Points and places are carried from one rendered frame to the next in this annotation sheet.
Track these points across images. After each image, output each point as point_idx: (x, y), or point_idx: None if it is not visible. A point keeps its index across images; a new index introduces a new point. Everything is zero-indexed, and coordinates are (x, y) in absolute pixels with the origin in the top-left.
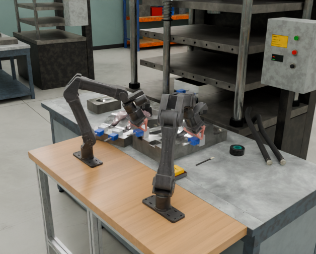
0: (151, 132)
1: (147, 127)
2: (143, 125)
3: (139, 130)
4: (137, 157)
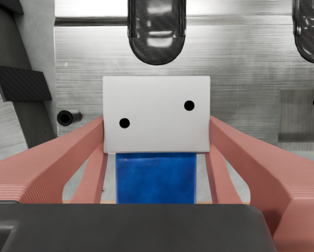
0: (131, 10)
1: (200, 95)
2: (113, 97)
3: (169, 187)
4: (207, 186)
